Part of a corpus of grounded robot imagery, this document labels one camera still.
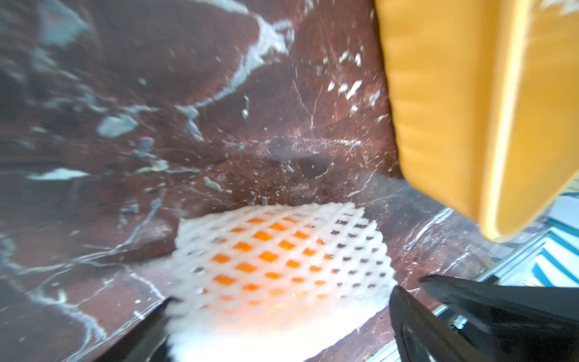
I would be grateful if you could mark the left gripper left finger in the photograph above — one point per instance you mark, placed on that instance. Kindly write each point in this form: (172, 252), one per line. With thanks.
(146, 342)

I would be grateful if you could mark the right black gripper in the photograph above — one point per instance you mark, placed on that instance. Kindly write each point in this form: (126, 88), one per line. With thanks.
(522, 323)

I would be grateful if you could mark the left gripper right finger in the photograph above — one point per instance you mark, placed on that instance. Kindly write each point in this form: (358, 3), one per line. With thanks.
(422, 336)

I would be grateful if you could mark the netted orange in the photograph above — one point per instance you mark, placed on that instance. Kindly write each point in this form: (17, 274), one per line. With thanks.
(273, 263)

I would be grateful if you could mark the yellow oval tray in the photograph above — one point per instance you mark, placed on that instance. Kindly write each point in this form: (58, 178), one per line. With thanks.
(484, 97)

